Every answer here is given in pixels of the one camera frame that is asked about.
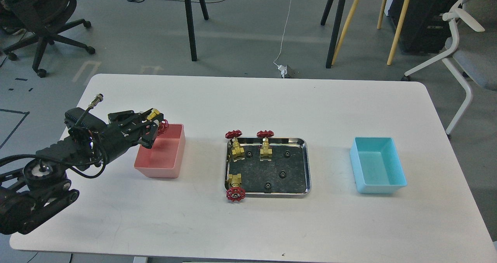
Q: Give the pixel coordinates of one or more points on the black tripod legs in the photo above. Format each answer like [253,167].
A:
[189,18]
[335,30]

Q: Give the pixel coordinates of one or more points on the brass valve top left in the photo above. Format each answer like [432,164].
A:
[237,151]

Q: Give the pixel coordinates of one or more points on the black office chair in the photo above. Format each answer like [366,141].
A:
[46,19]

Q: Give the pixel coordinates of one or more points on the brass valve top middle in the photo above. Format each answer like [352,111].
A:
[265,150]

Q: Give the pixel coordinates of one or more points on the white grey office chair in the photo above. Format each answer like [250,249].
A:
[471,49]

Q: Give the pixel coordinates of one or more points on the white power adapter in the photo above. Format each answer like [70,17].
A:
[286,71]

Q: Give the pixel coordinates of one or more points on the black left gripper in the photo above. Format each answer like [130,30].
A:
[125,130]

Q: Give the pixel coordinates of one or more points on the brass valve red handle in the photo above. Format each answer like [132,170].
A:
[162,126]

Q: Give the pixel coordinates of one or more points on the brass valve bottom left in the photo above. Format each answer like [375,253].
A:
[234,191]

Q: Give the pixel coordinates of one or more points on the black tripod legs left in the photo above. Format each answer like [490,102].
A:
[189,18]

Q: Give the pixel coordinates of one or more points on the blue plastic box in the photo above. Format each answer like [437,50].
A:
[376,165]

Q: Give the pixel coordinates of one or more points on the black cabinet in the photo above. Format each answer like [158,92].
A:
[423,29]

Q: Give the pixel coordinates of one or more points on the pink plastic box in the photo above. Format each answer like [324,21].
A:
[164,159]

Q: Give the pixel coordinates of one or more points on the metal tray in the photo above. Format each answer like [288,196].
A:
[256,173]

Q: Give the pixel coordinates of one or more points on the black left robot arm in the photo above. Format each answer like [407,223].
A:
[42,188]

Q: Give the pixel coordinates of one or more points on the black tripod legs right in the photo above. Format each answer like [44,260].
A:
[335,30]

